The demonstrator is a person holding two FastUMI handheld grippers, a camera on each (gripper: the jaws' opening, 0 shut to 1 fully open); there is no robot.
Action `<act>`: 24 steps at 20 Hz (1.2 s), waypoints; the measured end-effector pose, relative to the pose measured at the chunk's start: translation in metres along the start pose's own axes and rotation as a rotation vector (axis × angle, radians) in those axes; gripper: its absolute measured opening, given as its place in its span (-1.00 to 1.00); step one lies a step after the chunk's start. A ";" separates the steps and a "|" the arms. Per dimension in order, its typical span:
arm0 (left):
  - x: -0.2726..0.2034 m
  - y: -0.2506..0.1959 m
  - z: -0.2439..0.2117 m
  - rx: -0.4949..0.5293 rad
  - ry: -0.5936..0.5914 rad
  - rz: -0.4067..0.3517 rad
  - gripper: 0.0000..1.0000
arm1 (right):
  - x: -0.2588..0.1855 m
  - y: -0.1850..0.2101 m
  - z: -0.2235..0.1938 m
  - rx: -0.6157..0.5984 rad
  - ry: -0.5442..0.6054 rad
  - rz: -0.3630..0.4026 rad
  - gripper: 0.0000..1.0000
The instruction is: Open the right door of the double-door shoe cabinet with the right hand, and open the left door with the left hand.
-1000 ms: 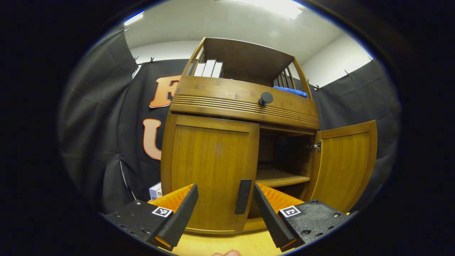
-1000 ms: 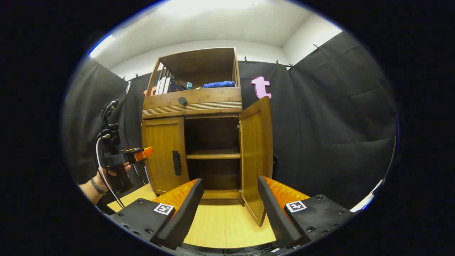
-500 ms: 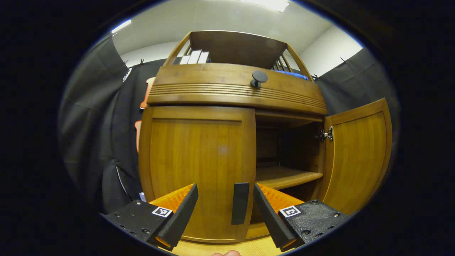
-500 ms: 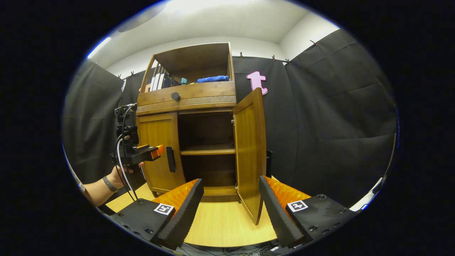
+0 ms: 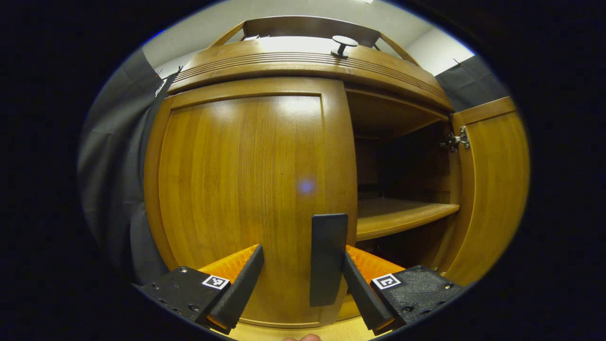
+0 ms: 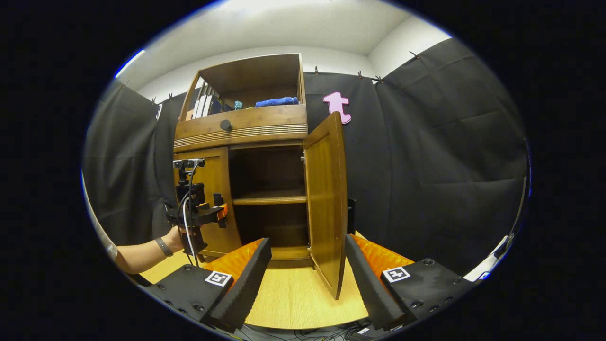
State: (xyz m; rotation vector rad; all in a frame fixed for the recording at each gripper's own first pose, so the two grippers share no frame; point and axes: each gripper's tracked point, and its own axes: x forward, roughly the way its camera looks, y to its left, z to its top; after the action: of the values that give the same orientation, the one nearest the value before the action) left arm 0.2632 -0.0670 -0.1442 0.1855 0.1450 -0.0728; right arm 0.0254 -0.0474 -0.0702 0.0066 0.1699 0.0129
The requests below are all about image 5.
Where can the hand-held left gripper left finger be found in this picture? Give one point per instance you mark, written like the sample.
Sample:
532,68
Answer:
241,289

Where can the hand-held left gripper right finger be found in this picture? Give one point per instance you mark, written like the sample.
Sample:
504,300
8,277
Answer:
364,293

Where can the wooden cabinet door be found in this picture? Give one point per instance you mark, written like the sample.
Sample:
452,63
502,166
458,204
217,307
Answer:
497,189
236,180

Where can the wooden double-door shoe cabinet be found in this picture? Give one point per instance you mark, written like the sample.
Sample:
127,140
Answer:
393,109

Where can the wooden inner cabinet shelf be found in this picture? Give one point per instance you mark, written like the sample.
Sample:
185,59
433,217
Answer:
393,215

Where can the metal door hinge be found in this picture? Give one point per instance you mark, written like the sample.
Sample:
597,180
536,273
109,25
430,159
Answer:
458,139

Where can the wooden drawer with black knob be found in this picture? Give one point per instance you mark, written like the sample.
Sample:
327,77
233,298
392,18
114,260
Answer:
265,66

